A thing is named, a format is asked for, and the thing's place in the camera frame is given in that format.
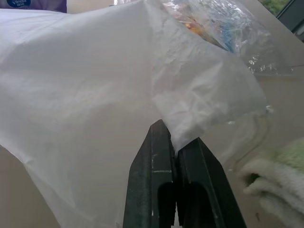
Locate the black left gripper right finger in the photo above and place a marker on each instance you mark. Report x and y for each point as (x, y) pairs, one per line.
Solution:
(204, 180)

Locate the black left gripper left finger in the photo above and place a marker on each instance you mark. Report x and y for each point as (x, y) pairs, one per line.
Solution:
(145, 180)

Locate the folded white green towel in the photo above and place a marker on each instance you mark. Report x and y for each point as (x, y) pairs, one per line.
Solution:
(278, 183)

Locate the clear plastic bag colourful contents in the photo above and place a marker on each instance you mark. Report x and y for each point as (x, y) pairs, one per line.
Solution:
(228, 31)

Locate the purple Vinda tissue pack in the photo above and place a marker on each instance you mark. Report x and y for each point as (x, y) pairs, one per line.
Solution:
(35, 5)

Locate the dark window frame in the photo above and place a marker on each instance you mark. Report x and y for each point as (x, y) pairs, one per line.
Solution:
(291, 15)

